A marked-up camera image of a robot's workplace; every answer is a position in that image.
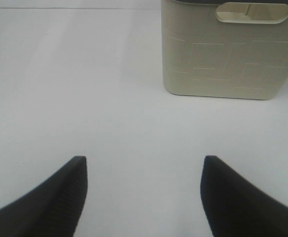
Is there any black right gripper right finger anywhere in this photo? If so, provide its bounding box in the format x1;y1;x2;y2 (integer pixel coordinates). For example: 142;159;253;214
200;156;288;237

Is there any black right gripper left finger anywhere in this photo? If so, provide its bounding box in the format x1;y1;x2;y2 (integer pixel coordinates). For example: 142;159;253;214
0;156;88;237

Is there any beige plastic basket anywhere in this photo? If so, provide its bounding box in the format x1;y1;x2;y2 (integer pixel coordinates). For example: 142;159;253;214
161;0;288;100

